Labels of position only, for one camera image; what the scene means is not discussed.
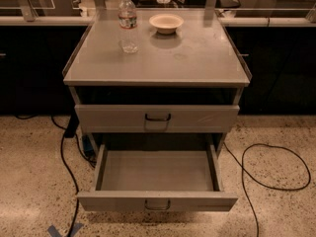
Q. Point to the grey metal drawer cabinet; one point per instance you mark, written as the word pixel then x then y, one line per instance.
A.
pixel 196 65

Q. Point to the grey drawer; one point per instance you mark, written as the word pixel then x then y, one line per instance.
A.
pixel 160 181
pixel 156 118

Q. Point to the beige paper bowl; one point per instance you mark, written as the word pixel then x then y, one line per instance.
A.
pixel 166 24

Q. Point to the grey top drawer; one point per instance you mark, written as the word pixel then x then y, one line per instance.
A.
pixel 156 118

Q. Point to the clear plastic water bottle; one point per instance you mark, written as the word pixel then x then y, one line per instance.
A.
pixel 127 19

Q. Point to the blue power strip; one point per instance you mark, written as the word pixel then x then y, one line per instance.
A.
pixel 87 147

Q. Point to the blue tape cross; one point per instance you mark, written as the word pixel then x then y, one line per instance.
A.
pixel 53 232

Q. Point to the white counter ledge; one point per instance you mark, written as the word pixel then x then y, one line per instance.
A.
pixel 227 22

